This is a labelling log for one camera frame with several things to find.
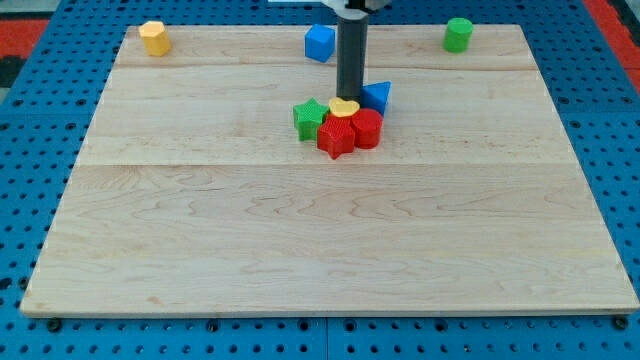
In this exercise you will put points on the yellow hexagon block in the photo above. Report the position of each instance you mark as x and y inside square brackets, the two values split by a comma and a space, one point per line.
[155, 38]

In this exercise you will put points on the red cylinder block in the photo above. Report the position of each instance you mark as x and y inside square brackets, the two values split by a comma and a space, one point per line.
[367, 124]

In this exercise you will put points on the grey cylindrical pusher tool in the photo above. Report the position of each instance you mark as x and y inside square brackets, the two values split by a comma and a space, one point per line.
[352, 29]

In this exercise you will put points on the green star block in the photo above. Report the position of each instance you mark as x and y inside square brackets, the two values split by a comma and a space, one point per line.
[308, 117]

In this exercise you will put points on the blue triangle block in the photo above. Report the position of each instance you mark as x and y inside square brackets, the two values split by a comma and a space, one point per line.
[375, 96]

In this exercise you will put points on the green cylinder block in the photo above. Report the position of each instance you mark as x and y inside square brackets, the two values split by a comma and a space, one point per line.
[457, 35]

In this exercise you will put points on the yellow heart block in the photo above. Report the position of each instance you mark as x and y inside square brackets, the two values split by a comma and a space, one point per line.
[343, 108]

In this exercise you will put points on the blue cube block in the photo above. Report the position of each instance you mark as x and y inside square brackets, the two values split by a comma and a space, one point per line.
[319, 43]

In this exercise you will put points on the red star block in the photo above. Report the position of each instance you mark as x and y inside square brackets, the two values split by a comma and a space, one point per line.
[336, 136]

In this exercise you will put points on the wooden board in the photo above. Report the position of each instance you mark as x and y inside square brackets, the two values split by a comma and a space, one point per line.
[192, 197]

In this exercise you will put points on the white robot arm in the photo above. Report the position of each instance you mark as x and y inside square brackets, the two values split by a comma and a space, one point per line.
[367, 6]

